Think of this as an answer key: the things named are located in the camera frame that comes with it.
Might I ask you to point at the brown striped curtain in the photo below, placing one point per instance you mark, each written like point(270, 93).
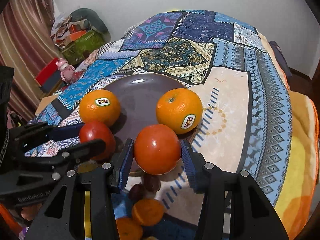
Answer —
point(25, 30)

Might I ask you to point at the dark red plum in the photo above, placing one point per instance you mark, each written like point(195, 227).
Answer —
point(136, 192)

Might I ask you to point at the grey green cushion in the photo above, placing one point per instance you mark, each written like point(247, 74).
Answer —
point(92, 17)

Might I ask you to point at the green cardboard box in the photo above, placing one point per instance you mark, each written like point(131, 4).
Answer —
point(85, 46)

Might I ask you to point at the large red tomato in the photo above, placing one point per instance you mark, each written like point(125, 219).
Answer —
point(157, 150)

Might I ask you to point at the orange box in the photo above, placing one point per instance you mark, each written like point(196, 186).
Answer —
point(76, 33)

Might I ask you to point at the patchwork patterned tablecloth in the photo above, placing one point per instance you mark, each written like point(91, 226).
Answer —
point(237, 92)

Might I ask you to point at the dark purple cloth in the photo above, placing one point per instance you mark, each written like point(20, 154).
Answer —
point(280, 57)

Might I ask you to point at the orange yellow blanket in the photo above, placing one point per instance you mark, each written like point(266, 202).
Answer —
point(300, 167)

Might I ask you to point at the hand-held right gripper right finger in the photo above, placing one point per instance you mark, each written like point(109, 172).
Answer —
point(190, 168)

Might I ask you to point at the pink toy figure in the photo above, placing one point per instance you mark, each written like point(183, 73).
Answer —
point(65, 70)

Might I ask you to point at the orange with white sticker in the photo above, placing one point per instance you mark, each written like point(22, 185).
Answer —
point(100, 111)
point(175, 110)

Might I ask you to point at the plain orange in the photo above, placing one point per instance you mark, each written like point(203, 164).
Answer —
point(128, 230)
point(147, 212)

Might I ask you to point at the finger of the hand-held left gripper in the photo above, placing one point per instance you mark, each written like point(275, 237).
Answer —
point(85, 148)
point(66, 132)

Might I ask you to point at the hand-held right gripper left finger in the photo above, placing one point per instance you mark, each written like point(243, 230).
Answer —
point(124, 166)

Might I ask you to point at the red box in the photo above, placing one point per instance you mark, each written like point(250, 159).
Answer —
point(46, 76)

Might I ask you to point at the small red tomato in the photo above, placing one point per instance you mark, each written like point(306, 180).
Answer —
point(96, 133)

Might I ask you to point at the brown cardboard sheet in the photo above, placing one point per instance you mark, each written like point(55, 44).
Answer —
point(45, 103)

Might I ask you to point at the dark purple plate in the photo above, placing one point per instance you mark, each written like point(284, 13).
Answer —
point(140, 100)

